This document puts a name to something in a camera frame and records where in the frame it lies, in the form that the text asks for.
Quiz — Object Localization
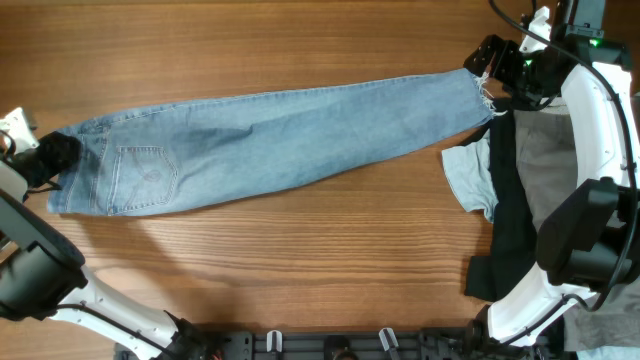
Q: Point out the light blue denim jeans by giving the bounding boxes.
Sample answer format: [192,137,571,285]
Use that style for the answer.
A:
[47,69,495,216]

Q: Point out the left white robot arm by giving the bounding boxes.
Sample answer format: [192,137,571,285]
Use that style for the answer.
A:
[1,107,221,359]

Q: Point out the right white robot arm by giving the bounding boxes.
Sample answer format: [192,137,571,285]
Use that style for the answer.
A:
[462,1,639,358]

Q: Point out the light blue shirt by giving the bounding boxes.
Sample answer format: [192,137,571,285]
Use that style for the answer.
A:
[441,131,498,223]

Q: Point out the black garment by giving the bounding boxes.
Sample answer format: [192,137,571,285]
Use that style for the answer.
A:
[462,98,540,302]

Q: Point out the grey garment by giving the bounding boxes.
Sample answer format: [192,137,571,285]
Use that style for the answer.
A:
[514,99,639,360]

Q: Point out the black mounting rail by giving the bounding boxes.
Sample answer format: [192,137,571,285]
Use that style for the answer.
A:
[113,327,556,360]

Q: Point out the left white rail clip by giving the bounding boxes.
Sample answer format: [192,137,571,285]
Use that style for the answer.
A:
[266,330,283,354]

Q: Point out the white rail clip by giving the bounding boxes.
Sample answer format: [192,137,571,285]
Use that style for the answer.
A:
[378,327,399,352]
[266,330,283,354]

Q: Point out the right white rail clip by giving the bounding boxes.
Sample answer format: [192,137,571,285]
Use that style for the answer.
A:
[378,327,399,352]

